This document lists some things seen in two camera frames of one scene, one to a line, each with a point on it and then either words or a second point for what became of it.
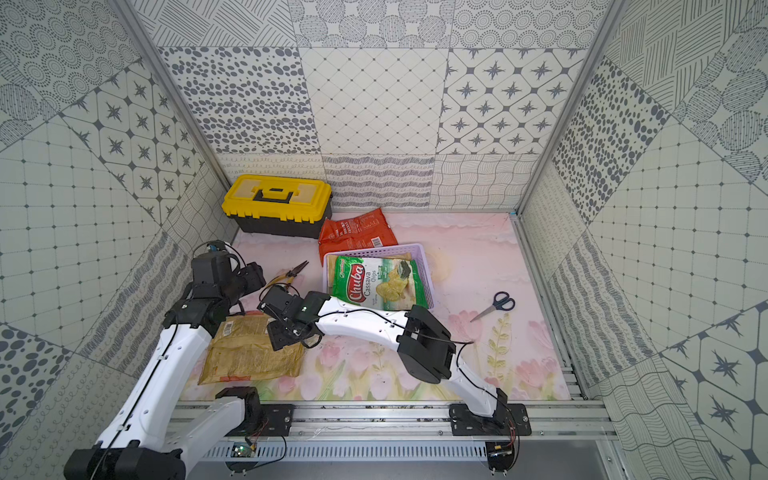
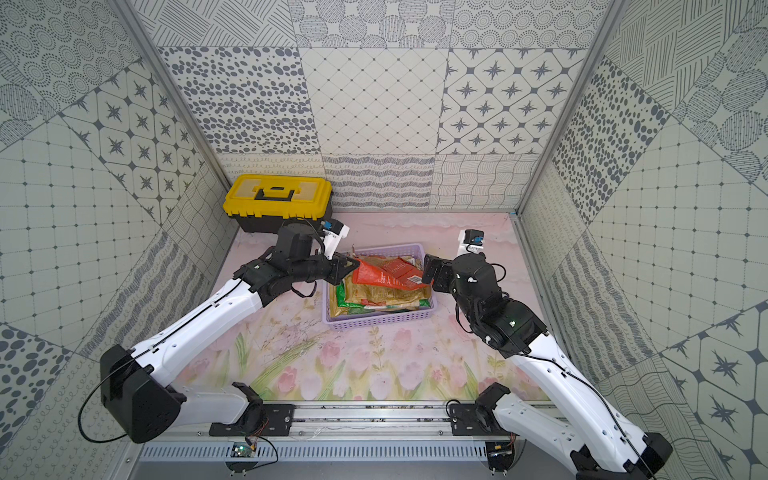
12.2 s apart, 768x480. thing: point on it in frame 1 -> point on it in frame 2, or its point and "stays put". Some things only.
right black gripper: x=276 y=336 -> x=446 y=270
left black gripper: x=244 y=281 -> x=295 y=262
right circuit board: x=500 y=455 stays put
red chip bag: x=365 y=231 -> x=397 y=272
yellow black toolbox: x=279 y=205 stays put
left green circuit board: x=241 y=450 stays put
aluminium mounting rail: x=404 y=432 stays put
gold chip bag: x=240 y=346 -> x=349 y=290
